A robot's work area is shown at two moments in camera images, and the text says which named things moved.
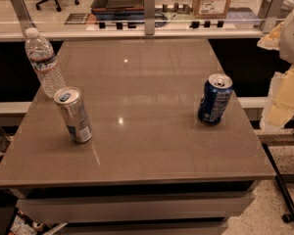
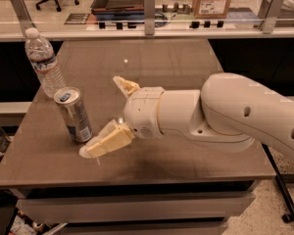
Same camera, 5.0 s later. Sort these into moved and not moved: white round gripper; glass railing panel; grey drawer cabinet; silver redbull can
Moved: white round gripper
Not moved: grey drawer cabinet; silver redbull can; glass railing panel
